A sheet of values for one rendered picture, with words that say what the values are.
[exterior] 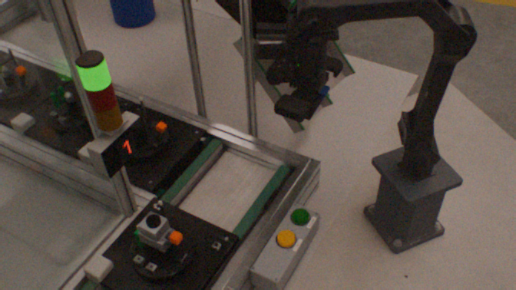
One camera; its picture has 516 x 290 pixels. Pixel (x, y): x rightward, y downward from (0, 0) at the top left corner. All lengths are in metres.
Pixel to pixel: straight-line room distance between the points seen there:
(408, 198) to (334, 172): 0.35
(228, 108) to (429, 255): 0.74
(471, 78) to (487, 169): 1.78
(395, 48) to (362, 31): 0.26
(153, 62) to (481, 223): 1.15
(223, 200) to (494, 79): 2.29
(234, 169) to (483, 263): 0.64
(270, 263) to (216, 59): 0.90
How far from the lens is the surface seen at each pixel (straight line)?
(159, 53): 1.95
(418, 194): 1.21
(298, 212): 1.26
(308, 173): 1.35
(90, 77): 0.99
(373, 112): 1.68
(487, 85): 3.31
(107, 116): 1.05
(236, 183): 1.39
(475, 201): 1.51
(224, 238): 1.22
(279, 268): 1.19
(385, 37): 3.55
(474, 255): 1.40
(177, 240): 1.11
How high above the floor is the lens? 1.97
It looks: 46 degrees down
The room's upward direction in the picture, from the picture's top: 3 degrees counter-clockwise
